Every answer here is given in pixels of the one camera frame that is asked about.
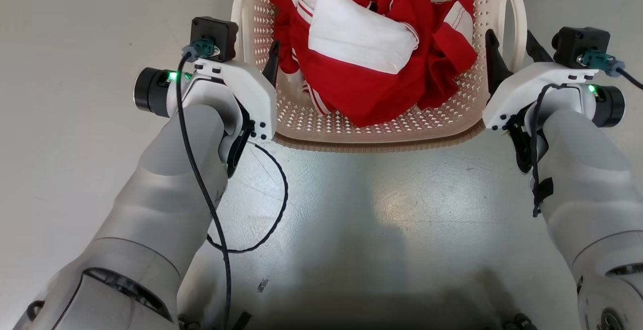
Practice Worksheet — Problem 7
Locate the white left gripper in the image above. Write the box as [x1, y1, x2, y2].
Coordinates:
[192, 41, 281, 143]

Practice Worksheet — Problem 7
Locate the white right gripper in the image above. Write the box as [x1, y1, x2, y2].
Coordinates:
[481, 29, 599, 132]

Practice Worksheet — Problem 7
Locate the beige plastic laundry basket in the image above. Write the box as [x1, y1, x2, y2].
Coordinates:
[231, 0, 528, 153]

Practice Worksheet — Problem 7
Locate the red and white garment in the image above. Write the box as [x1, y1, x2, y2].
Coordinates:
[270, 0, 478, 128]

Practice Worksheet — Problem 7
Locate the thick black right camera cable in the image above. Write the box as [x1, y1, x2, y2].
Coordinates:
[578, 50, 643, 90]

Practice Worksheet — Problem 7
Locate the thick black camera cable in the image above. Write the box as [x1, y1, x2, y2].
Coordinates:
[578, 50, 643, 90]
[176, 39, 233, 330]

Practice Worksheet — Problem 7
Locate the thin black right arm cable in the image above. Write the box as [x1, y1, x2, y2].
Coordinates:
[530, 83, 568, 218]

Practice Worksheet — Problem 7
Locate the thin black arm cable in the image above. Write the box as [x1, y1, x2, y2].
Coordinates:
[206, 142, 289, 254]
[530, 83, 568, 218]

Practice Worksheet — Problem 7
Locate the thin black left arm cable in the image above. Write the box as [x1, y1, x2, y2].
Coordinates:
[206, 142, 289, 254]

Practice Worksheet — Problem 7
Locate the thick black left camera cable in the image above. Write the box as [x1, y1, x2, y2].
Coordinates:
[176, 39, 233, 330]

